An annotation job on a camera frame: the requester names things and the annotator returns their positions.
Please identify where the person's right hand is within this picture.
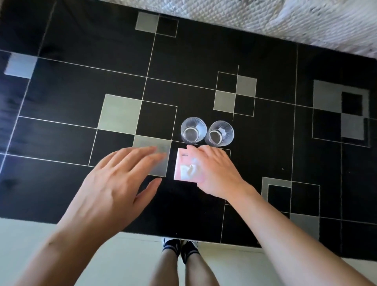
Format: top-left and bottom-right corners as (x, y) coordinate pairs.
(186, 144), (260, 204)

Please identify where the person's right forearm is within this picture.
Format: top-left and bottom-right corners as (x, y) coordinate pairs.
(228, 190), (377, 286)

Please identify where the clear drinking glass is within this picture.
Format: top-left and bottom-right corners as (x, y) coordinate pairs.
(205, 120), (235, 147)
(180, 117), (207, 144)

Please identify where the person's left forearm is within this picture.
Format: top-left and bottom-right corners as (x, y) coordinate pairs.
(13, 221), (125, 286)

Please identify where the black and white sock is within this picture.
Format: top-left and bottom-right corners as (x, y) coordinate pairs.
(162, 238), (181, 257)
(181, 240), (200, 265)

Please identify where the person's leg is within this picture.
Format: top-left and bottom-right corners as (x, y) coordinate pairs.
(150, 250), (179, 286)
(185, 254), (221, 286)

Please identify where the person's left hand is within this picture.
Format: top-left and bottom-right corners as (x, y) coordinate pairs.
(58, 146), (168, 243)

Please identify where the person's right leg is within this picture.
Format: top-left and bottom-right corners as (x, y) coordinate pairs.
(185, 254), (221, 286)

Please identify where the white quilted bedcover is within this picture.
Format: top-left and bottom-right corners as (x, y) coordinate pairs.
(99, 0), (377, 58)

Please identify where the person's left leg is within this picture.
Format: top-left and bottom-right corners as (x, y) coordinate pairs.
(150, 250), (179, 286)

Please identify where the pink paper packet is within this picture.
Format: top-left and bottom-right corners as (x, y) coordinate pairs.
(173, 148), (206, 183)

